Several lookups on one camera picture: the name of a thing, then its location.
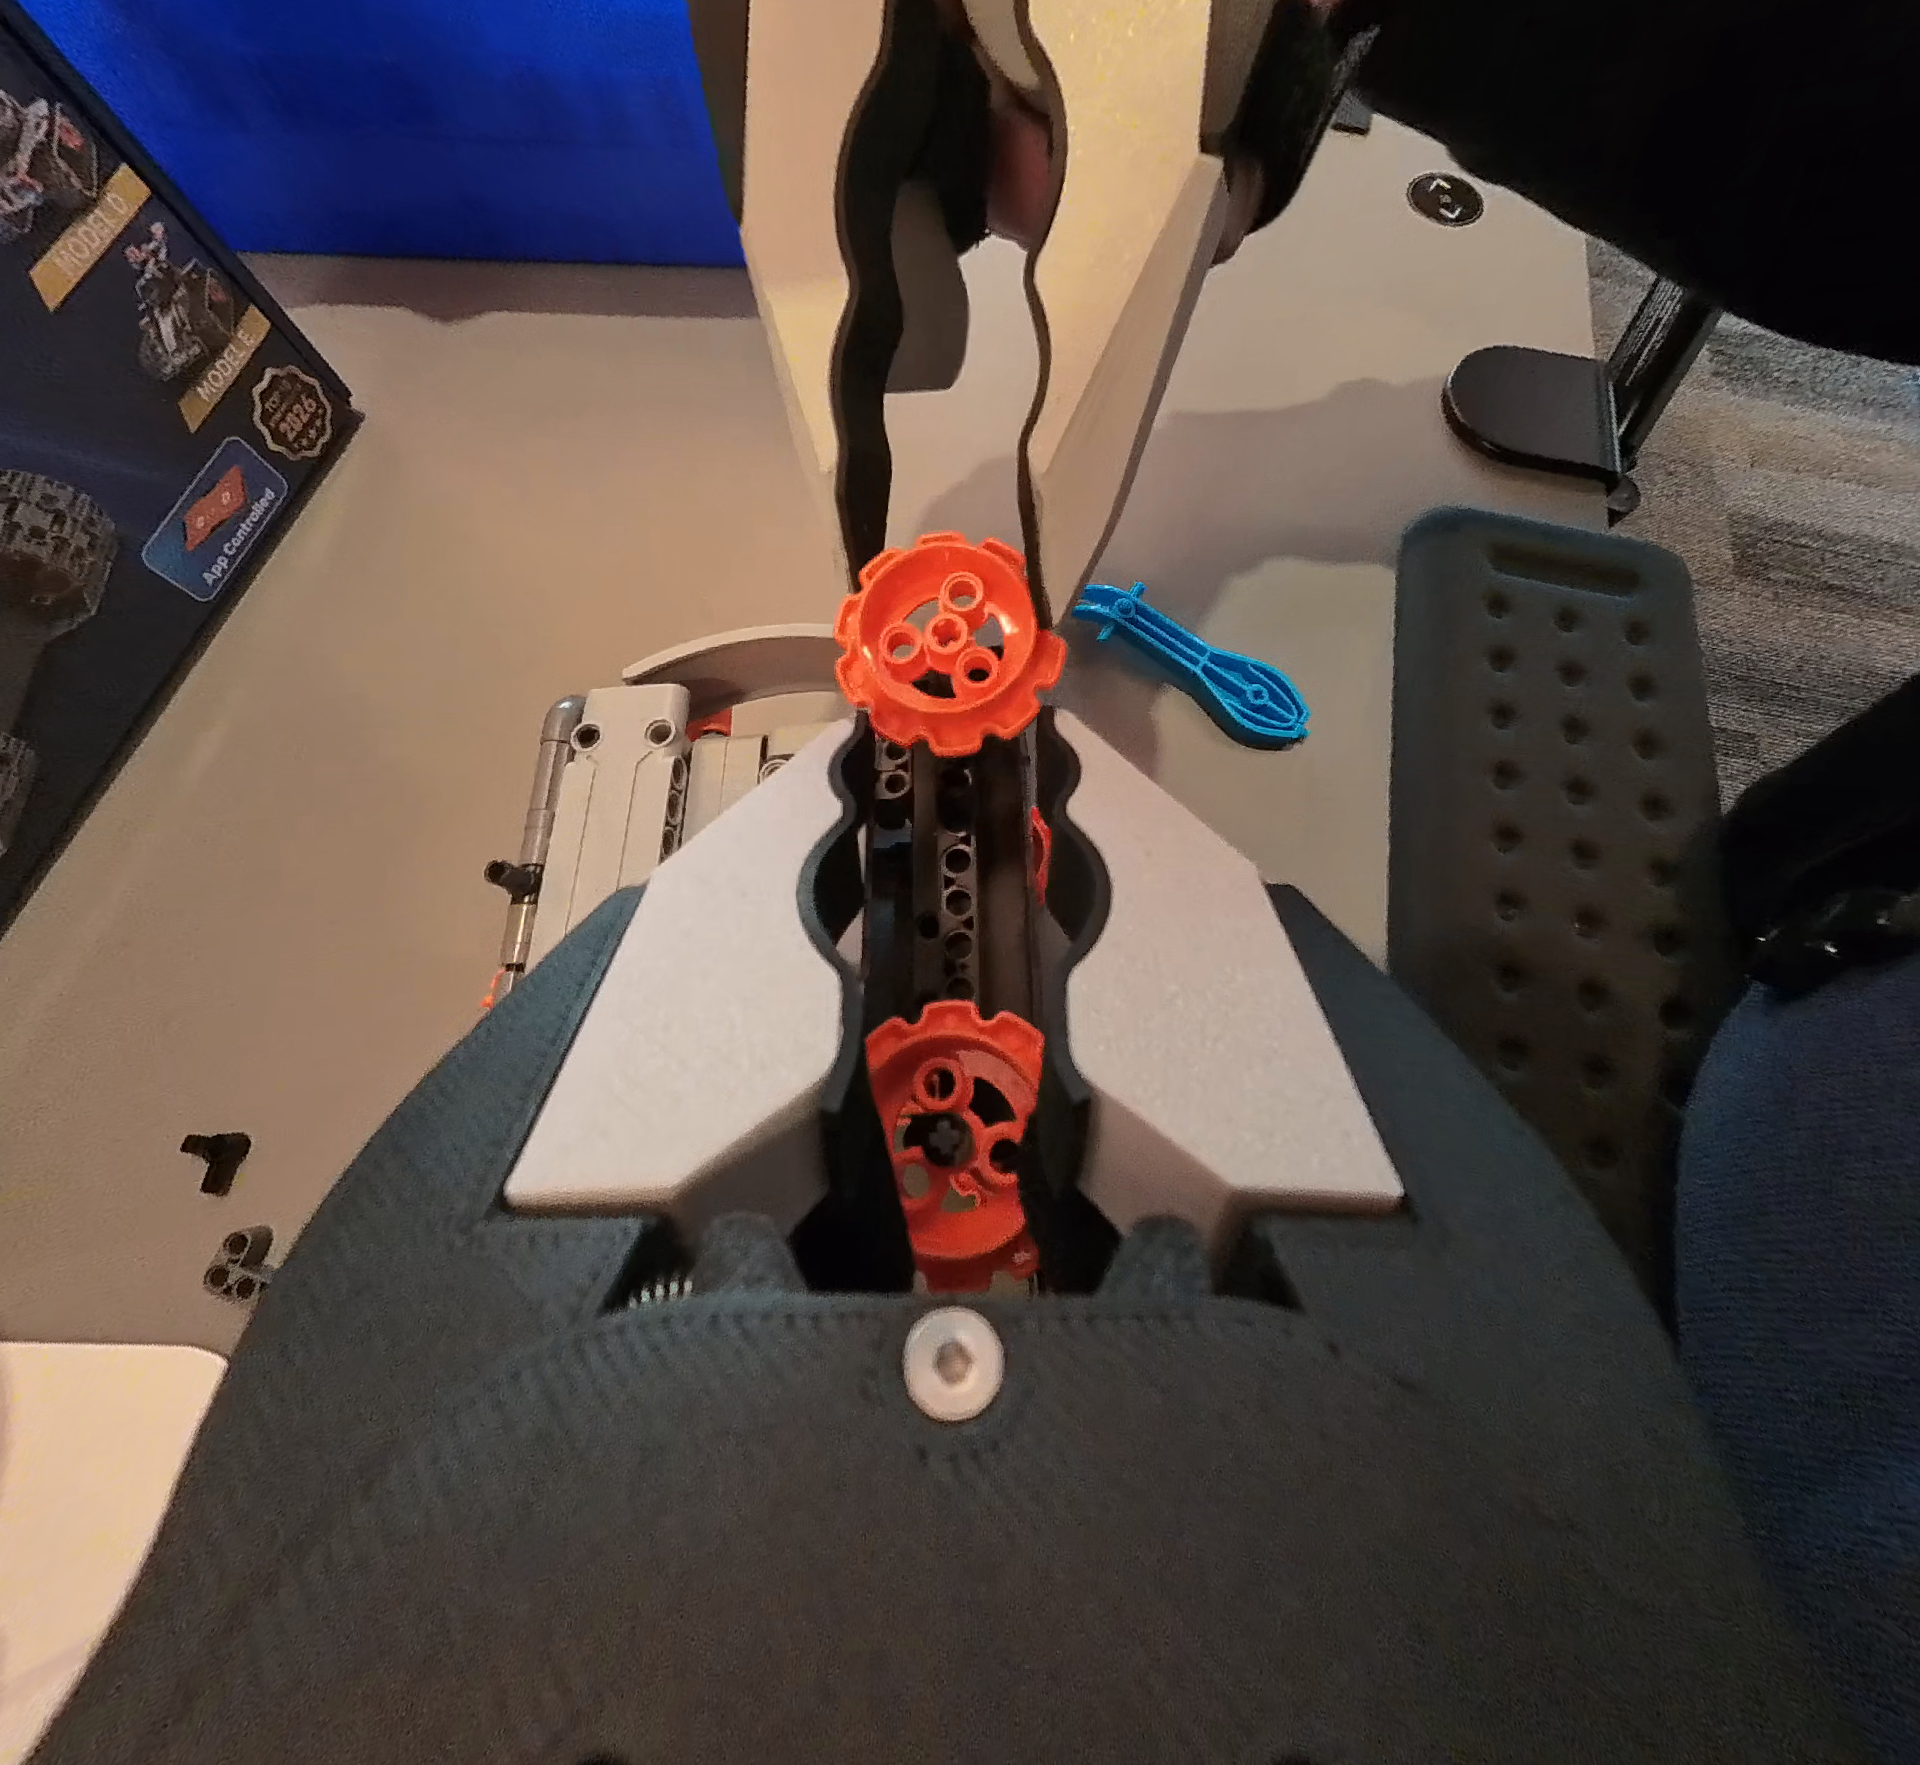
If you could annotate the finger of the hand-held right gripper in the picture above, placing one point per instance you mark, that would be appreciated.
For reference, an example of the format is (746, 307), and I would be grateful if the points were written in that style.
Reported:
(779, 116)
(1142, 144)

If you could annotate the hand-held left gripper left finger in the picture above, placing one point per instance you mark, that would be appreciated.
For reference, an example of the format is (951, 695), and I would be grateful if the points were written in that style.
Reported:
(705, 1016)

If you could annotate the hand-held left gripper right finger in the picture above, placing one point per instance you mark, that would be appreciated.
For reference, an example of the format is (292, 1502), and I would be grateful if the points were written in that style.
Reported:
(1216, 1030)

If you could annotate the orange sprocket wheel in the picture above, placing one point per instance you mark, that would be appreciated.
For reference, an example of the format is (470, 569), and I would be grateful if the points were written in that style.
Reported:
(876, 662)
(1040, 853)
(899, 1062)

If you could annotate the black beam wheel frame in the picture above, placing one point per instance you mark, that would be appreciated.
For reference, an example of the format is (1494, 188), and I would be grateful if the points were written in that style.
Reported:
(945, 880)

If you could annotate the person's right forearm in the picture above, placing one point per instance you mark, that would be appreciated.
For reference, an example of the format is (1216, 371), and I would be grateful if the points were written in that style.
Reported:
(1650, 70)

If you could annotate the round black desk button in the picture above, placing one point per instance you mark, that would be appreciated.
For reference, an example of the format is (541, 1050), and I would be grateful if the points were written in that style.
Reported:
(1447, 201)

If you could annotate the blue plastic separator tool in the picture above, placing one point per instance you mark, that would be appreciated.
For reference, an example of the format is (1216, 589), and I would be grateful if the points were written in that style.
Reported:
(1156, 633)

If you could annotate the blue plastic storage bin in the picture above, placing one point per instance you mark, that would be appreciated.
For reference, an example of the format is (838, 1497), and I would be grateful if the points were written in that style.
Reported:
(376, 116)

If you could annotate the dark perforated chair armrest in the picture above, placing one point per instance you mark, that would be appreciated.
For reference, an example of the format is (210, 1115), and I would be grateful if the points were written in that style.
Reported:
(1634, 820)

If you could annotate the black desk stand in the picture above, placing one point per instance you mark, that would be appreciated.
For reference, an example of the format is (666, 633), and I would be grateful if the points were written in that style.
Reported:
(1531, 407)

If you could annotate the black pin connector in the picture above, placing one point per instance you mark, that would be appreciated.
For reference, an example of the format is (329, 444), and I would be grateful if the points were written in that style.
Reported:
(217, 1152)

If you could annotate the dark grey short beam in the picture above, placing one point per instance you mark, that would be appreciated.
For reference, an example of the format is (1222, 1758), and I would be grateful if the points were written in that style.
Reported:
(237, 1262)

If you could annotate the person's leg in blue jeans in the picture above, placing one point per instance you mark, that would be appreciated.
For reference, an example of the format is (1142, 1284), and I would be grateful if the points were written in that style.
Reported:
(1799, 1346)

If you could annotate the dark blue toy kit box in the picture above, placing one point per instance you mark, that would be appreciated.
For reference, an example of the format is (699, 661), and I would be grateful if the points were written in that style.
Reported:
(134, 371)

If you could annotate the white book stand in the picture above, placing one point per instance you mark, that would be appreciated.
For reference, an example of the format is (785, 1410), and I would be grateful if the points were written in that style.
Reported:
(90, 1497)

